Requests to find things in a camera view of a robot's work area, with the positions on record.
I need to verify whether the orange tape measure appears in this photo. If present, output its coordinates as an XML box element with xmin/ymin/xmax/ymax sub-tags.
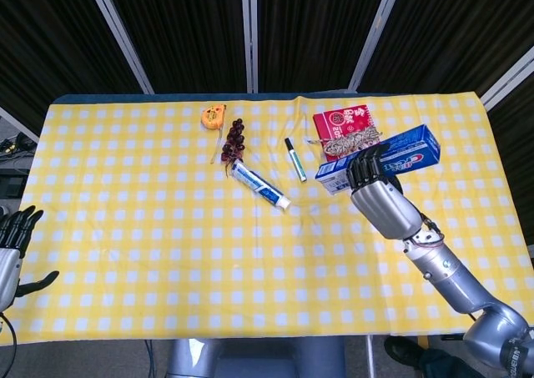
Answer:
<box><xmin>200</xmin><ymin>104</ymin><xmax>228</xmax><ymax>165</ymax></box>

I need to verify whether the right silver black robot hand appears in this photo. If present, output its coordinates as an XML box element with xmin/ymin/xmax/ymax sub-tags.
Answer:
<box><xmin>345</xmin><ymin>142</ymin><xmax>422</xmax><ymax>241</ymax></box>

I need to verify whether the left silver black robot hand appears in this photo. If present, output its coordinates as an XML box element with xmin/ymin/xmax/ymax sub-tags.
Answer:
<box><xmin>0</xmin><ymin>204</ymin><xmax>60</xmax><ymax>312</ymax></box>

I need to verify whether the white green marker pen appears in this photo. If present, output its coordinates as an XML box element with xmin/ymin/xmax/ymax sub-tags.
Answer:
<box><xmin>284</xmin><ymin>137</ymin><xmax>308</xmax><ymax>183</ymax></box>

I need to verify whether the blue white toothpaste box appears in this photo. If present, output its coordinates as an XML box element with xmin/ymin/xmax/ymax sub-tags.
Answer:
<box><xmin>315</xmin><ymin>123</ymin><xmax>442</xmax><ymax>195</ymax></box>

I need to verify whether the white screen frame post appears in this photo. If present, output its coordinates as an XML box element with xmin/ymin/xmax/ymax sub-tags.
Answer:
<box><xmin>0</xmin><ymin>104</ymin><xmax>42</xmax><ymax>144</ymax></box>
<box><xmin>346</xmin><ymin>0</ymin><xmax>408</xmax><ymax>93</ymax></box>
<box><xmin>240</xmin><ymin>0</ymin><xmax>259</xmax><ymax>94</ymax></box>
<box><xmin>479</xmin><ymin>43</ymin><xmax>534</xmax><ymax>112</ymax></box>
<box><xmin>83</xmin><ymin>0</ymin><xmax>155</xmax><ymax>95</ymax></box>

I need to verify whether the black shoe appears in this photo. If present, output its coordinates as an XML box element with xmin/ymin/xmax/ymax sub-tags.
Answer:
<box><xmin>383</xmin><ymin>335</ymin><xmax>426</xmax><ymax>371</ymax></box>

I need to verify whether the white blue toothpaste tube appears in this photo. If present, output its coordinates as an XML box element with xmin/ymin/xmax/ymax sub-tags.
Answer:
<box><xmin>230</xmin><ymin>159</ymin><xmax>292</xmax><ymax>211</ymax></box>

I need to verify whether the beige twisted rope bundle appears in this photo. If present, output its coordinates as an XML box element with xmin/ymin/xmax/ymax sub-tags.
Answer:
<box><xmin>308</xmin><ymin>128</ymin><xmax>384</xmax><ymax>162</ymax></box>

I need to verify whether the yellow white checked tablecloth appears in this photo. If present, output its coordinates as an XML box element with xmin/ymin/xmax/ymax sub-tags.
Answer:
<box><xmin>8</xmin><ymin>95</ymin><xmax>534</xmax><ymax>345</ymax></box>

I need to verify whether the grey robot torso base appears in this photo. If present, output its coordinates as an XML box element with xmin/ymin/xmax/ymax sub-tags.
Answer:
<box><xmin>166</xmin><ymin>336</ymin><xmax>347</xmax><ymax>378</ymax></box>

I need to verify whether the red printed paper packet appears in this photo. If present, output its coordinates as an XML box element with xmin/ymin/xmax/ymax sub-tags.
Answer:
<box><xmin>312</xmin><ymin>104</ymin><xmax>383</xmax><ymax>154</ymax></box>

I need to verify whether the black ribbed screen panel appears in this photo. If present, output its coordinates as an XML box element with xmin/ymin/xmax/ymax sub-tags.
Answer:
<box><xmin>256</xmin><ymin>0</ymin><xmax>393</xmax><ymax>93</ymax></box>
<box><xmin>487</xmin><ymin>64</ymin><xmax>534</xmax><ymax>245</ymax></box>
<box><xmin>102</xmin><ymin>0</ymin><xmax>251</xmax><ymax>94</ymax></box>
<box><xmin>358</xmin><ymin>0</ymin><xmax>534</xmax><ymax>98</ymax></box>
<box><xmin>0</xmin><ymin>0</ymin><xmax>145</xmax><ymax>137</ymax></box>

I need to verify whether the blue grey table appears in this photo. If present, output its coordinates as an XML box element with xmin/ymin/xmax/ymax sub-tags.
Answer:
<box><xmin>52</xmin><ymin>92</ymin><xmax>360</xmax><ymax>106</ymax></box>

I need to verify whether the black cable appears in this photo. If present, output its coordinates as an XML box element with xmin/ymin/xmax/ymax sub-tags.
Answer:
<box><xmin>0</xmin><ymin>313</ymin><xmax>18</xmax><ymax>373</ymax></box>

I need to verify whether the dark purple grape bunch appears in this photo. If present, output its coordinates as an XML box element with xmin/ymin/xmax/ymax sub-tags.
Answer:
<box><xmin>220</xmin><ymin>118</ymin><xmax>247</xmax><ymax>179</ymax></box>

